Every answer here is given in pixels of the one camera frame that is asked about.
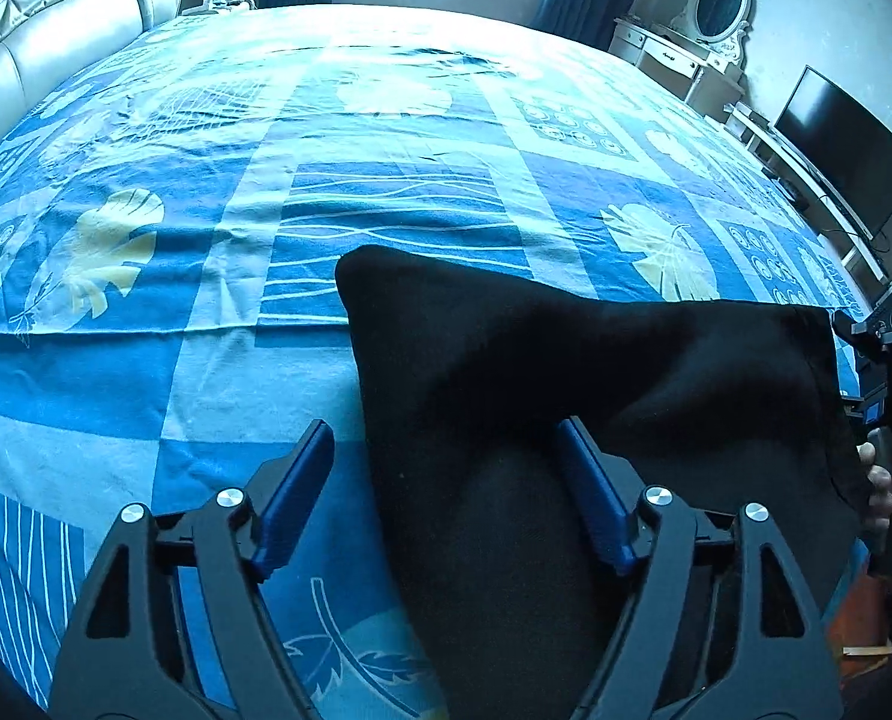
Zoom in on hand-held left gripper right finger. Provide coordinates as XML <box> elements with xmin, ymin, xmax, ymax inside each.
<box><xmin>554</xmin><ymin>416</ymin><xmax>844</xmax><ymax>720</ymax></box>

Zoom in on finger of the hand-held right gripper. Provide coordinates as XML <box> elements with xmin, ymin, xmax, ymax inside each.
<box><xmin>831</xmin><ymin>309</ymin><xmax>870</xmax><ymax>350</ymax></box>

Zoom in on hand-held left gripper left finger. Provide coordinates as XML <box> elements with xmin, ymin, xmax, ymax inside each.
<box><xmin>47</xmin><ymin>418</ymin><xmax>336</xmax><ymax>720</ymax></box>

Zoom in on black pants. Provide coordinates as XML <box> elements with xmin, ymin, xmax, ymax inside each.
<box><xmin>335</xmin><ymin>244</ymin><xmax>874</xmax><ymax>720</ymax></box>

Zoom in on person's right hand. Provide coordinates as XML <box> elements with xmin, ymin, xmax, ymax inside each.
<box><xmin>857</xmin><ymin>442</ymin><xmax>892</xmax><ymax>541</ymax></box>

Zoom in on blue leaf-print bed sheet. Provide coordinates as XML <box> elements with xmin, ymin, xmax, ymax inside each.
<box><xmin>0</xmin><ymin>4</ymin><xmax>874</xmax><ymax>713</ymax></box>

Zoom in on white TV cabinet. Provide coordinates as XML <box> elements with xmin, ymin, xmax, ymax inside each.
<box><xmin>723</xmin><ymin>101</ymin><xmax>892</xmax><ymax>286</ymax></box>

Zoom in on black flat-screen TV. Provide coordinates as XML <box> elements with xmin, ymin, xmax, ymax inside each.
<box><xmin>776</xmin><ymin>66</ymin><xmax>892</xmax><ymax>238</ymax></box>

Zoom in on white dressing table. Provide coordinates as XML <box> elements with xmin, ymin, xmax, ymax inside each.
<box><xmin>611</xmin><ymin>15</ymin><xmax>751</xmax><ymax>118</ymax></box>

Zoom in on oval white-framed mirror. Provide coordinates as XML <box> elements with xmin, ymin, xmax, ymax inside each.
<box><xmin>687</xmin><ymin>0</ymin><xmax>754</xmax><ymax>47</ymax></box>

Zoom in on tufted leather headboard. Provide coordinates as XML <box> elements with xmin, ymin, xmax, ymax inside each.
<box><xmin>0</xmin><ymin>0</ymin><xmax>184</xmax><ymax>173</ymax></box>

